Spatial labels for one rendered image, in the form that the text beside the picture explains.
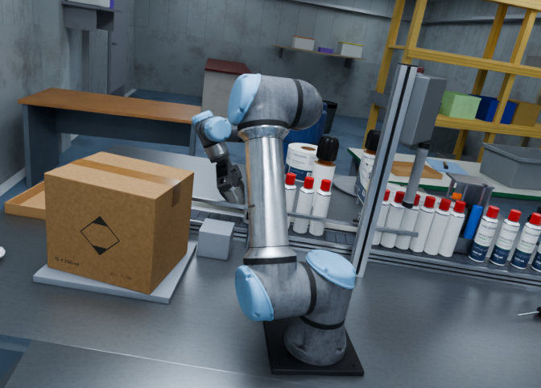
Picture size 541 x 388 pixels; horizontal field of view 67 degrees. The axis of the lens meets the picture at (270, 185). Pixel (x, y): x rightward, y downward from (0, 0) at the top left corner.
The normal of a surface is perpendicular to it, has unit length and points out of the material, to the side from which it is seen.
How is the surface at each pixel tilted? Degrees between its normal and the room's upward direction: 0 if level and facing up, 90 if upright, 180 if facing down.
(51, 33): 90
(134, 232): 90
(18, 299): 0
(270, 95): 60
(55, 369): 0
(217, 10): 90
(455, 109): 90
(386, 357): 0
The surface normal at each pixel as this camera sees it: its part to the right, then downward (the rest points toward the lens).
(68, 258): -0.22, 0.30
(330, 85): 0.12, 0.36
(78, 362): 0.15, -0.93
